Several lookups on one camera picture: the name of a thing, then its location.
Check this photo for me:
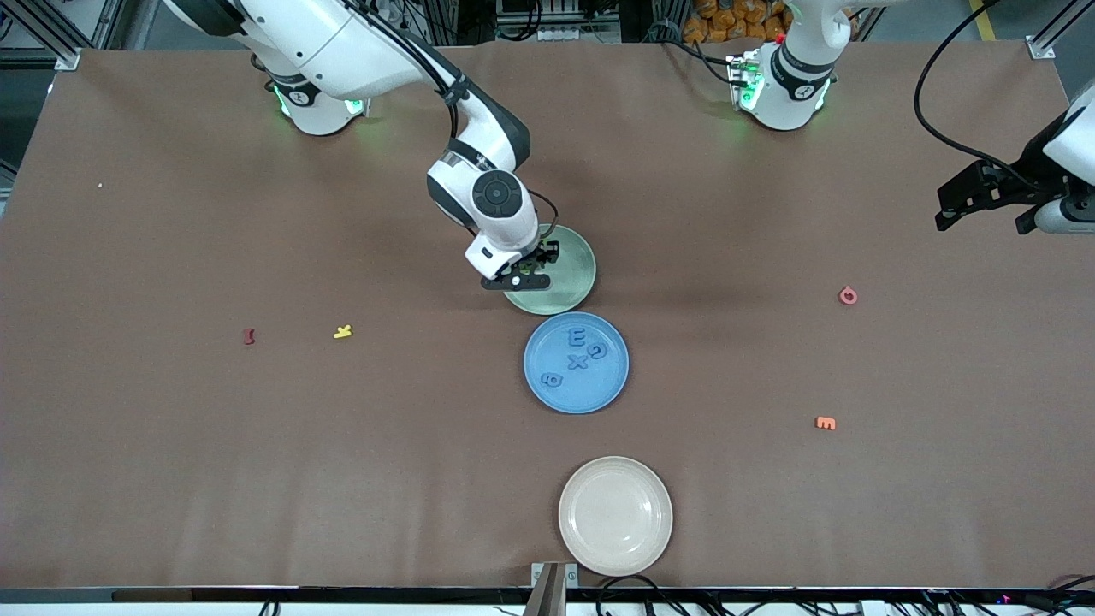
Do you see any light green plate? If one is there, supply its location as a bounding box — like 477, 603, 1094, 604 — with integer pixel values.
503, 224, 597, 316

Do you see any blue plate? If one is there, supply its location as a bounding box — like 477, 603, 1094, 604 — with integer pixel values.
524, 311, 630, 415

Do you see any white power strip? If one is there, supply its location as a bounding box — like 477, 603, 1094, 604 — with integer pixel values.
535, 24, 621, 44

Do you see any beige plate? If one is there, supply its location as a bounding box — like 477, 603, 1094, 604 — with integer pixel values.
559, 456, 674, 578

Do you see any bag of oranges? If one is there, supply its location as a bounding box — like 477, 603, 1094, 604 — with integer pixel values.
682, 0, 792, 44

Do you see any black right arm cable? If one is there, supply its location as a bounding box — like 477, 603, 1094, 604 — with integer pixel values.
342, 0, 561, 245

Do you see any aluminium frame profile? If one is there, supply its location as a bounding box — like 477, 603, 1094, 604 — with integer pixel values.
0, 0, 121, 71
1027, 0, 1095, 59

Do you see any black cable loop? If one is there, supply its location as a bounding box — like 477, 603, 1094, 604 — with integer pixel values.
596, 575, 685, 616

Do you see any grey metal bracket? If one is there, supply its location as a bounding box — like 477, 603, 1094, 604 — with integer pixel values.
530, 562, 579, 616

